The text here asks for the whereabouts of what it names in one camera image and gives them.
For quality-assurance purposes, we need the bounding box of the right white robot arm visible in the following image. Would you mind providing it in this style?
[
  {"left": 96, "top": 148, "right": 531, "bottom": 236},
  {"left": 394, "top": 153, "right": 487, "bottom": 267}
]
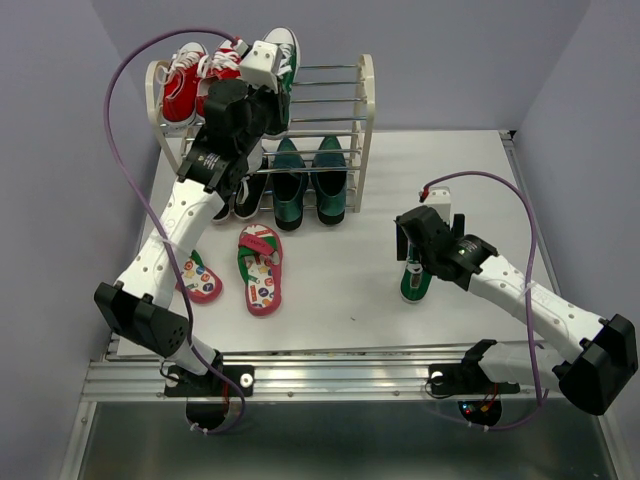
[{"left": 395, "top": 206, "right": 639, "bottom": 416}]

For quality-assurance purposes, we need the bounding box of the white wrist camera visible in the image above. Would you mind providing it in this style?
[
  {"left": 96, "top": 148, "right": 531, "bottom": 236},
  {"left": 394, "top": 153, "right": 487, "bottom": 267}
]
[
  {"left": 238, "top": 41, "right": 282, "bottom": 89},
  {"left": 422, "top": 186, "right": 452, "bottom": 225}
]

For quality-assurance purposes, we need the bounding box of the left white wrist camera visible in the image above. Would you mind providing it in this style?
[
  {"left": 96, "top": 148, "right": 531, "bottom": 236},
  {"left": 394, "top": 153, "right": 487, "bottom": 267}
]
[{"left": 238, "top": 41, "right": 282, "bottom": 89}]

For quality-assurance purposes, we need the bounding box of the red canvas sneaker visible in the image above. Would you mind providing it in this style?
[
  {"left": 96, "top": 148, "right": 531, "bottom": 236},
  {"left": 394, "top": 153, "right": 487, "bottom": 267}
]
[
  {"left": 159, "top": 42, "right": 206, "bottom": 128},
  {"left": 195, "top": 40, "right": 242, "bottom": 121}
]

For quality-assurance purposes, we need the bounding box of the black canvas sneaker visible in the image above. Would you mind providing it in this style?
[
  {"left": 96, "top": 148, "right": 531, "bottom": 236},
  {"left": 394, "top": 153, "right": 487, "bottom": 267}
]
[
  {"left": 234, "top": 173, "right": 269, "bottom": 221},
  {"left": 212, "top": 202, "right": 232, "bottom": 224}
]

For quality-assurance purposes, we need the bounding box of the left red canvas sneaker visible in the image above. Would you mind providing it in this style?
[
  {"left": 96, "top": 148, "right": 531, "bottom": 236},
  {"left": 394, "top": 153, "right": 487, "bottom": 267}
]
[{"left": 159, "top": 42, "right": 206, "bottom": 128}]

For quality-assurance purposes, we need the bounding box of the pink patterned sandal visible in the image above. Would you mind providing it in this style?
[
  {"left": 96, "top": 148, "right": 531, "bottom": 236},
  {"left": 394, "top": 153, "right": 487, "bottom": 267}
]
[
  {"left": 181, "top": 250, "right": 223, "bottom": 304},
  {"left": 237, "top": 223, "right": 283, "bottom": 317}
]

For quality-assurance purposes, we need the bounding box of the left black canvas sneaker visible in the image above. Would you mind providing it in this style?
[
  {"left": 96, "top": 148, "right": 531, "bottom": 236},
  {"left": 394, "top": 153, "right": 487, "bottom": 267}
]
[{"left": 212, "top": 202, "right": 232, "bottom": 224}]

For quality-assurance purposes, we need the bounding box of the right black canvas sneaker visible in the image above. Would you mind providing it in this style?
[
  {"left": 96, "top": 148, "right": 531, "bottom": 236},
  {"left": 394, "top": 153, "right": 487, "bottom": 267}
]
[{"left": 234, "top": 173, "right": 269, "bottom": 221}]

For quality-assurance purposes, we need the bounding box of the white sneaker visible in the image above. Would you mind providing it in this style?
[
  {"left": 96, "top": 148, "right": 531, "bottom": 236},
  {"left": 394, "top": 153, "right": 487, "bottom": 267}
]
[
  {"left": 247, "top": 140, "right": 263, "bottom": 175},
  {"left": 187, "top": 126, "right": 207, "bottom": 162}
]

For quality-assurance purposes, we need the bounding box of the dark green loafer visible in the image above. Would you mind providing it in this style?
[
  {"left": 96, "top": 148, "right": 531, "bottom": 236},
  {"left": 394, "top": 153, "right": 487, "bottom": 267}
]
[
  {"left": 272, "top": 138, "right": 309, "bottom": 231},
  {"left": 311, "top": 136, "right": 347, "bottom": 226}
]

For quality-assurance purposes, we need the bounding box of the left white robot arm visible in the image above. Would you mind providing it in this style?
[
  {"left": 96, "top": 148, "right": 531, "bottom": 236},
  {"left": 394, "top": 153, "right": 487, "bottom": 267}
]
[{"left": 94, "top": 79, "right": 290, "bottom": 394}]

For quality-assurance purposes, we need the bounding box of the green canvas sneaker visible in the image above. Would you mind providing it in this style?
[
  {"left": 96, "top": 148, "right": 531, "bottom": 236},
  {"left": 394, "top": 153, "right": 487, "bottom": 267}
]
[
  {"left": 400, "top": 246, "right": 432, "bottom": 304},
  {"left": 263, "top": 27, "right": 300, "bottom": 139}
]

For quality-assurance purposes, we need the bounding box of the right red canvas sneaker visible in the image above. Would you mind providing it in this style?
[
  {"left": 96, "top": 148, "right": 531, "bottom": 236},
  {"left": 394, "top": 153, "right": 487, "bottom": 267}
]
[{"left": 195, "top": 40, "right": 242, "bottom": 121}]

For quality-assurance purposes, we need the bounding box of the left white sneaker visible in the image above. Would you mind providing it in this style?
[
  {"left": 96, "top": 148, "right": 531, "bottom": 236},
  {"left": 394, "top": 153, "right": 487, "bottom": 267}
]
[{"left": 187, "top": 126, "right": 207, "bottom": 162}]

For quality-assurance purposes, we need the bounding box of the right white sneaker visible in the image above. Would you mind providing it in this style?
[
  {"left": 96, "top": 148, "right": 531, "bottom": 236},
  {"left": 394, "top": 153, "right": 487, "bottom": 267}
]
[{"left": 247, "top": 140, "right": 263, "bottom": 175}]

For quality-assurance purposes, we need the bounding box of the aluminium mounting rail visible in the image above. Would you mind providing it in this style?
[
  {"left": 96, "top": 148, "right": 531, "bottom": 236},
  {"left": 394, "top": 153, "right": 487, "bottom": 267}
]
[{"left": 79, "top": 344, "right": 611, "bottom": 404}]

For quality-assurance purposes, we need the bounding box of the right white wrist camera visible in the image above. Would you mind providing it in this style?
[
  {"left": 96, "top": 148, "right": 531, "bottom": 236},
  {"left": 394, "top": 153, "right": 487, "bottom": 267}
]
[{"left": 422, "top": 186, "right": 452, "bottom": 225}]

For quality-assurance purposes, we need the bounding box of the cream metal shoe rack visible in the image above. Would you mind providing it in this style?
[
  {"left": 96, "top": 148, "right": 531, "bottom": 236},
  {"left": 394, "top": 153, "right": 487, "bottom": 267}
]
[{"left": 145, "top": 53, "right": 376, "bottom": 213}]

